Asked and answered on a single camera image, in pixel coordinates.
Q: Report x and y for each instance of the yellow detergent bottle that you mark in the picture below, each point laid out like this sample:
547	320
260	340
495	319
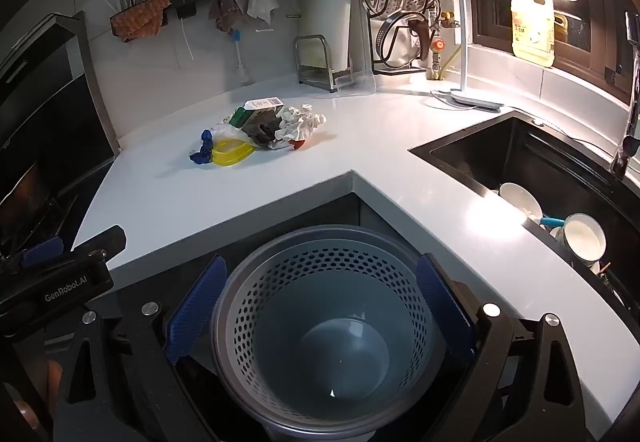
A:
532	27

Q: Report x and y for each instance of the white bowl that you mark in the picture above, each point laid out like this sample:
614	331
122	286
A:
517	199

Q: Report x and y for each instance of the white paper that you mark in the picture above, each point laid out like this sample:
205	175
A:
300	122

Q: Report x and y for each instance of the grey perforated waste basket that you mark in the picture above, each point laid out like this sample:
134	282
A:
325	362

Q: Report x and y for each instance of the white mug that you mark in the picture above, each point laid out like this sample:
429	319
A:
582	239

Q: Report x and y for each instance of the orange peel piece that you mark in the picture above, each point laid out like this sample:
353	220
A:
298	145

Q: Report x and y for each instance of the yellow rimmed container lid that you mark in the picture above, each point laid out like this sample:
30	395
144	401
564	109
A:
226	161

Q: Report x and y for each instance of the green and white carton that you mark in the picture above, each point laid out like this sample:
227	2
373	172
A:
262	104

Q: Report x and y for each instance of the white bottle brush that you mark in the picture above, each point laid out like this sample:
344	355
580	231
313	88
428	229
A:
241	62

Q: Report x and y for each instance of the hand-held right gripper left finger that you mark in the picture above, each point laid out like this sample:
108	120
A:
196	307

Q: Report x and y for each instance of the white rag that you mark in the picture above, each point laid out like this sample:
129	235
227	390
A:
262	2

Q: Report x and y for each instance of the blue plastic wrapper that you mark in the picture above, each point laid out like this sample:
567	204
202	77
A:
202	154

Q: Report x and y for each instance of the black kitchen appliance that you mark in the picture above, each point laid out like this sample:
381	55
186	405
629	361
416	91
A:
30	122

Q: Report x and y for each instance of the black sink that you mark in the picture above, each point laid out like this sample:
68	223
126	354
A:
500	152

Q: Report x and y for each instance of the dark grey sock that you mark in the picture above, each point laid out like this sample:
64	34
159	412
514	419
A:
262	129

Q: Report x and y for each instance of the steel faucet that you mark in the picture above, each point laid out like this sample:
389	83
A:
631	122

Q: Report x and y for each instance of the clear plastic sheet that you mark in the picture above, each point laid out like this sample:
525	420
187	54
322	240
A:
355	84

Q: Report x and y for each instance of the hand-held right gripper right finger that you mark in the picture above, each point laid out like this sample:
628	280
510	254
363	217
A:
445	307

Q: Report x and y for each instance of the white plastic strip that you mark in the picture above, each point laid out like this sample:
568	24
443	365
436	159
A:
186	39

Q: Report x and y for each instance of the white desk lamp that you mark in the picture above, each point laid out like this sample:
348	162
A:
462	22

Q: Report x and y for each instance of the hanging metal strainer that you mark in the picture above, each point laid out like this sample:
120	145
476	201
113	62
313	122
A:
387	34

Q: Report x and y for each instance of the steel cutting board rack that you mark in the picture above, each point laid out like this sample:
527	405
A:
312	72

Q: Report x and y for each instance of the orange sponge cloth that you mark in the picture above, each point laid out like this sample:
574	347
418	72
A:
140	17

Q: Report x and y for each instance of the brown rag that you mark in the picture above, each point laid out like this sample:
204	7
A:
225	9

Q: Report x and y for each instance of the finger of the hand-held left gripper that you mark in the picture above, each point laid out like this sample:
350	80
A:
42	252
107	242

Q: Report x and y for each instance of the clear plastic bag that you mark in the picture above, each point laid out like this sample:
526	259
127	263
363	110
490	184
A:
226	131

